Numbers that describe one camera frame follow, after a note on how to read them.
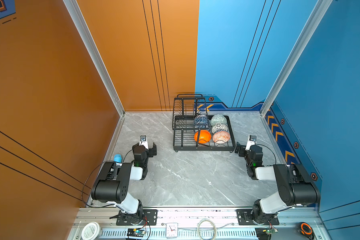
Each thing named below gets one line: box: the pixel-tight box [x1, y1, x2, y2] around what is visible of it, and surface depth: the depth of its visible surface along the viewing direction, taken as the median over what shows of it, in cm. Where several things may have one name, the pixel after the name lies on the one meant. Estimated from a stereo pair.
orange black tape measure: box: [298, 222, 315, 240], surface depth 69 cm
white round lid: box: [81, 222, 101, 240], surface depth 66 cm
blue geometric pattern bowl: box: [193, 114, 210, 128], surface depth 111 cm
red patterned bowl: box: [212, 131, 231, 144], surface depth 103 cm
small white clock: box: [165, 222, 178, 239], surface depth 70 cm
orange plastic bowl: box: [194, 129, 212, 144], surface depth 101 cm
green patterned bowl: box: [210, 114, 227, 126], surface depth 111 cm
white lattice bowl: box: [211, 123, 228, 134], surface depth 107 cm
